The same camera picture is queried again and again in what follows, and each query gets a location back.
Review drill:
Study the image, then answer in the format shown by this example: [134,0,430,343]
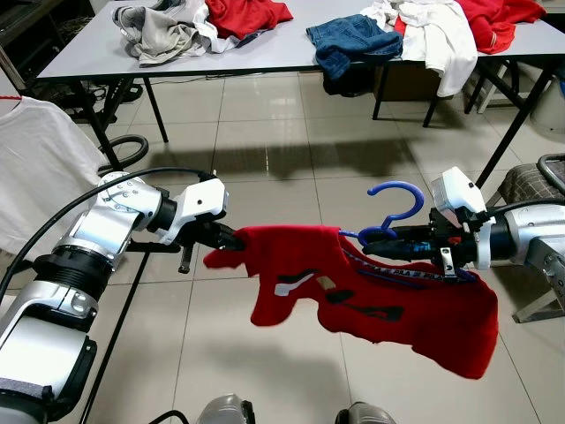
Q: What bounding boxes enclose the purple plastic clothes hanger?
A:
[338,181,482,285]

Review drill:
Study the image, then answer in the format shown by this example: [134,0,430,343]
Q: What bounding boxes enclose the red printed t-shirt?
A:
[203,225,500,381]

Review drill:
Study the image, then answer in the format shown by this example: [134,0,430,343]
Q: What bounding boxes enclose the brown plaid metal chair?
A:
[499,155,565,323]

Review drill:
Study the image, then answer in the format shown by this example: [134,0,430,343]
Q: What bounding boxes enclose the brown cardboard box under table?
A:
[380,64,442,102]

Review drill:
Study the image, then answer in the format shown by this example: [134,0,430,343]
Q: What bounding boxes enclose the white bucket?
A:
[530,75,565,133]

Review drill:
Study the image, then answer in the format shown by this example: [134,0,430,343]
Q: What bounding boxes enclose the black backpack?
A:
[322,66,376,98]

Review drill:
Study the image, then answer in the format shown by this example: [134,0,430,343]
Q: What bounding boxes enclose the grey robot right leg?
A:
[335,402,398,424]

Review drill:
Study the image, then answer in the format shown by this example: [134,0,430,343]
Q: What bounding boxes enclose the grey robot leg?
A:
[194,396,257,424]
[335,402,398,424]

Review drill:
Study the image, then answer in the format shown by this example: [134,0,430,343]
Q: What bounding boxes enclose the grey robot left leg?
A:
[194,396,257,424]

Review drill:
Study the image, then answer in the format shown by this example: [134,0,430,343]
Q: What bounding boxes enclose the grey table black legs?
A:
[35,0,565,191]

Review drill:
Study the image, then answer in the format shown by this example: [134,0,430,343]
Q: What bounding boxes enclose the loose white t-shirt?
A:
[360,0,479,98]

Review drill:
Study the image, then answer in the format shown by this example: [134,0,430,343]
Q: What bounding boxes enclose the crumpled white garment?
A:
[185,13,235,56]

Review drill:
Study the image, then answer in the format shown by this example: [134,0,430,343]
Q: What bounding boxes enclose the blue denim jeans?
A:
[306,13,405,82]

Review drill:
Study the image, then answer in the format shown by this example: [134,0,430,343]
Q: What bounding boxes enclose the grey beige garment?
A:
[113,0,217,67]

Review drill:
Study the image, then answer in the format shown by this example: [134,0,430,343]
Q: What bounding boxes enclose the plain red garment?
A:
[393,0,548,56]
[205,0,294,41]

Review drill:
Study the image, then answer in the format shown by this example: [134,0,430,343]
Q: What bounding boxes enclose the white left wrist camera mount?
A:
[172,177,229,248]

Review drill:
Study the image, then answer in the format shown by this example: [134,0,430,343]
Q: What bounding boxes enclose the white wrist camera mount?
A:
[172,177,229,248]
[430,166,495,270]

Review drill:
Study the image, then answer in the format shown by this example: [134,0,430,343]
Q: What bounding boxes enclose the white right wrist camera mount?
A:
[430,166,495,270]

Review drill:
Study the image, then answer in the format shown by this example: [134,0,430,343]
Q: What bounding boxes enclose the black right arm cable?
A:
[481,197,565,218]

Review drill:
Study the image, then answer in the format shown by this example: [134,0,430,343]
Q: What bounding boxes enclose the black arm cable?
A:
[481,197,565,218]
[0,166,215,301]

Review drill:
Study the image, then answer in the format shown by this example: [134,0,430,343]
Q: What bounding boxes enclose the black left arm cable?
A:
[0,166,215,301]

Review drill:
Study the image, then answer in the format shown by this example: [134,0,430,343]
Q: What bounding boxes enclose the grey flexible hose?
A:
[104,132,151,175]

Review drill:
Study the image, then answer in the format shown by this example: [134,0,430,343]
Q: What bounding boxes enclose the black clothes rack chrome rail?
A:
[75,84,195,424]

